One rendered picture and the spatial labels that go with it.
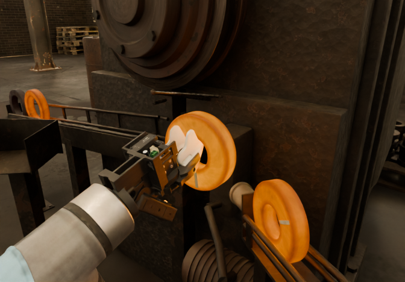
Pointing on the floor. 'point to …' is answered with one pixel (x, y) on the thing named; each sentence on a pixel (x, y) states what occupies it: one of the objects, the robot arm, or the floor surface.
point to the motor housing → (202, 252)
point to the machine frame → (285, 109)
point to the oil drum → (92, 61)
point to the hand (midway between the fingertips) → (198, 141)
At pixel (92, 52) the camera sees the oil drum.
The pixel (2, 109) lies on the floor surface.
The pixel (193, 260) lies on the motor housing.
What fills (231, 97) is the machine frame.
